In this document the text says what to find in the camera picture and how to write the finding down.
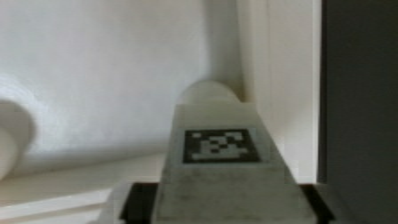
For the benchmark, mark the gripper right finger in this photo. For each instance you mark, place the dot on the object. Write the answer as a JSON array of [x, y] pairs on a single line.
[[325, 217]]

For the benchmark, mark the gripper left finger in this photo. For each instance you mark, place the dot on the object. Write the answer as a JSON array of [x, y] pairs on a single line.
[[138, 204]]

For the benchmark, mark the white leg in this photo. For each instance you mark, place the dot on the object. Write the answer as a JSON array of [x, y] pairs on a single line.
[[226, 184]]

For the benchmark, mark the white square table top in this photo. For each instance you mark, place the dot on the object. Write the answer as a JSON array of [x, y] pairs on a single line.
[[99, 59]]

